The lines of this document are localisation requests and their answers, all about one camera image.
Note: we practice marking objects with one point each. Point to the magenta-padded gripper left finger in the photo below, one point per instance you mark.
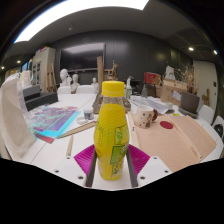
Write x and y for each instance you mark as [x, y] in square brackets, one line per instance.
[68, 168]

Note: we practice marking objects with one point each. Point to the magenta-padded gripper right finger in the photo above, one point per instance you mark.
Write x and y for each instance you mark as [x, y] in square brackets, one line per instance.
[155, 168]

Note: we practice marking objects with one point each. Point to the yellow drink bottle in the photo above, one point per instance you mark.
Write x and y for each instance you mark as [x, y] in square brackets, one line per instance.
[108, 133]

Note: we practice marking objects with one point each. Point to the short wooden stick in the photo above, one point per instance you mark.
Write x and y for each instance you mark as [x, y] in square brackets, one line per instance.
[69, 145]

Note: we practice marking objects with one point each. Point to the red card sheet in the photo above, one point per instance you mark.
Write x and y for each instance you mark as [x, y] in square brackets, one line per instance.
[45, 138]

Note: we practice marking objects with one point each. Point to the long wooden ruler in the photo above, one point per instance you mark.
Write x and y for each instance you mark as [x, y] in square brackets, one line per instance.
[78, 129]

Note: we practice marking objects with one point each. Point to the flat round red coaster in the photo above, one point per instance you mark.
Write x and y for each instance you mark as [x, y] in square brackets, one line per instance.
[166, 125]

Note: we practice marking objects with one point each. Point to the yellow tag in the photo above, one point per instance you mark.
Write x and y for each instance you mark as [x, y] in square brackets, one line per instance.
[175, 114]

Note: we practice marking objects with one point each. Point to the small white-lidded paint jar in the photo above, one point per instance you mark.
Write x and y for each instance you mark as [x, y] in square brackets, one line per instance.
[88, 114]

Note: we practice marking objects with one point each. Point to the small round white tin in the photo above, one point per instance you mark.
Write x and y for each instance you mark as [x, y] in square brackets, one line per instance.
[169, 105]

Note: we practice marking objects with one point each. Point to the newspaper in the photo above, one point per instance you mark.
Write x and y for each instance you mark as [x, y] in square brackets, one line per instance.
[151, 103]

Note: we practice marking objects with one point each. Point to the large black flat box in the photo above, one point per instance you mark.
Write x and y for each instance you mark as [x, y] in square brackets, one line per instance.
[41, 100]

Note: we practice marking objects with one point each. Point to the white fabric panel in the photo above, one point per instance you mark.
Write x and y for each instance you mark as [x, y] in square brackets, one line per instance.
[15, 116]

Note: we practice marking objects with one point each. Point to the white chair with black bag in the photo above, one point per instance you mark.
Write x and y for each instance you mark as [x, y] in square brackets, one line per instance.
[219, 128]

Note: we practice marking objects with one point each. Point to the cardboard box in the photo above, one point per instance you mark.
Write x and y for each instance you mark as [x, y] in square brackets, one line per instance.
[171, 91]

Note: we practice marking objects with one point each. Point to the clear spray bottle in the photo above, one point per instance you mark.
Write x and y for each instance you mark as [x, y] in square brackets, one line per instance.
[128, 90]

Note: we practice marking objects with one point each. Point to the small black flat box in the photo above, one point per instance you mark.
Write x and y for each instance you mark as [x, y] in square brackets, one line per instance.
[31, 90]

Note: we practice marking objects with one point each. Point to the small white plaster bust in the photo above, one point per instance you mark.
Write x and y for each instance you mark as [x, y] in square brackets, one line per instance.
[95, 85]

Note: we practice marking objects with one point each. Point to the wooden easel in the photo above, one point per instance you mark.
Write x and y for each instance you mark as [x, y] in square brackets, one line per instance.
[51, 80]
[112, 71]

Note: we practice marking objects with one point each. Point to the red box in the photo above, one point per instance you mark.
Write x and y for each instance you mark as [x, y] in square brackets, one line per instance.
[151, 77]

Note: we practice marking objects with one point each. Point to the white shelf cabinet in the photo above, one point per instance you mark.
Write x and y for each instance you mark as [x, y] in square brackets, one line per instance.
[40, 70]

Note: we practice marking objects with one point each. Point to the large ceiling light panel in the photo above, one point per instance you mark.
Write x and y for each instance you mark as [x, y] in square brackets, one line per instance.
[83, 10]

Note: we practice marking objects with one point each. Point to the black wall screen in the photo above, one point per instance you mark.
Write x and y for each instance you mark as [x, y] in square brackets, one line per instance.
[82, 56]

